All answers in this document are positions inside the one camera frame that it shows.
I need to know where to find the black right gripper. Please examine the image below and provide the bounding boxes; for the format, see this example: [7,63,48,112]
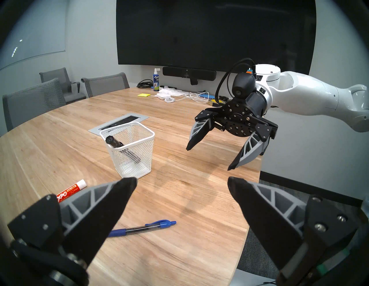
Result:
[186,92,278,171]

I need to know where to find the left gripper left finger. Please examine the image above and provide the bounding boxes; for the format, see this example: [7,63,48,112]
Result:
[7,177,138,268]

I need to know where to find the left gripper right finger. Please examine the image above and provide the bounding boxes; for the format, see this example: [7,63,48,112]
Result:
[227,176,361,272]

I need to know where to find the black permanent marker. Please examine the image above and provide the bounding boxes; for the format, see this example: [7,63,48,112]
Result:
[105,136,142,164]

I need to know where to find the orange white Expo marker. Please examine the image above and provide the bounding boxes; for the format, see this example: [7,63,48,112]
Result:
[57,179,87,203]

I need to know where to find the blue ballpoint pen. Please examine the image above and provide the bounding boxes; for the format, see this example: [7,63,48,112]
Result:
[108,220,177,237]

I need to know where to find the white mesh pen holder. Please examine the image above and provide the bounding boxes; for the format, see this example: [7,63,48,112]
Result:
[100,121,155,179]

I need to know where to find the crumpled white tissue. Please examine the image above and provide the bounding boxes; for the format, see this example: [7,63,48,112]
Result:
[159,87,185,97]

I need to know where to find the black video sound bar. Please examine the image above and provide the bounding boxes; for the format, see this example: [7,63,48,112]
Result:
[162,66,216,85]

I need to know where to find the grey table outlet panel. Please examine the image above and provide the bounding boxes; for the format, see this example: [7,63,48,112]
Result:
[88,112,150,135]

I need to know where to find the grey mesh office chair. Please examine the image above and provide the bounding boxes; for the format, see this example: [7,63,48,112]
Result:
[81,72,129,98]
[2,78,67,131]

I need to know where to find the grey office chair with armrests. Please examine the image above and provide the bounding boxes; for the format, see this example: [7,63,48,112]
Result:
[39,67,87,104]

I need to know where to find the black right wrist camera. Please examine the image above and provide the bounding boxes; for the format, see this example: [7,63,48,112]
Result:
[232,73,256,100]

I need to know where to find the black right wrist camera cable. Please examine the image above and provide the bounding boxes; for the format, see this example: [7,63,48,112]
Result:
[215,58,256,101]

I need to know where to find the large black wall screen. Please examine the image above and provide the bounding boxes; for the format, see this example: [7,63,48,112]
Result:
[116,0,317,87]

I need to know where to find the large wall glass board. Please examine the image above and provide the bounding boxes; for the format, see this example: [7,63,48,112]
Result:
[0,0,66,69]

